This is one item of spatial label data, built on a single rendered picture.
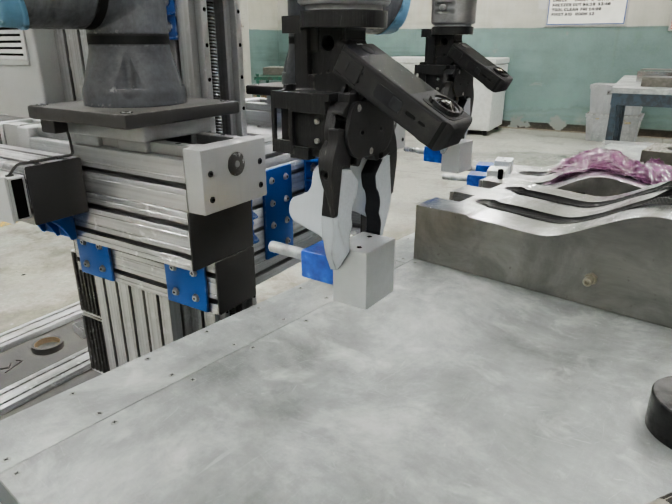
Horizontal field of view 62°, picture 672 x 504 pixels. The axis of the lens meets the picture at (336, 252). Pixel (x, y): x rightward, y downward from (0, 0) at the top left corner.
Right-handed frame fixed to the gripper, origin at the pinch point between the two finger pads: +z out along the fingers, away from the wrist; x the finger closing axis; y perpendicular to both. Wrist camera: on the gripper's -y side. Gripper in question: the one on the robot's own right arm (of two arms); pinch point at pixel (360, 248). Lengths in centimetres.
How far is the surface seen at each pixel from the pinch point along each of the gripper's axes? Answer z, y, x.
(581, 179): 6, -5, -68
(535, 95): 50, 201, -749
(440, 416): 14.9, -8.8, -0.5
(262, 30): -32, 605, -658
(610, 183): 6, -9, -70
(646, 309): 13.2, -21.5, -32.5
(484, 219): 6.3, 1.1, -34.9
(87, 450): 15.0, 13.8, 21.1
